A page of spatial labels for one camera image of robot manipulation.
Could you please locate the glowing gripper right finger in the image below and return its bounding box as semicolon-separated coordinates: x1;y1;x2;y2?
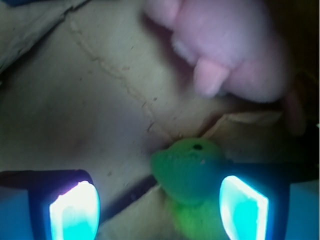
219;163;320;240

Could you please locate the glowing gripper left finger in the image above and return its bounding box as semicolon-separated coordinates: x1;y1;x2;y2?
0;169;100;240

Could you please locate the green plush animal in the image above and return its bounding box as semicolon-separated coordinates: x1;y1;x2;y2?
150;138;228;240

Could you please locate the pink plush bunny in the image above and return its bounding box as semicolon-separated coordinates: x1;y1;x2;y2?
144;0;306;136

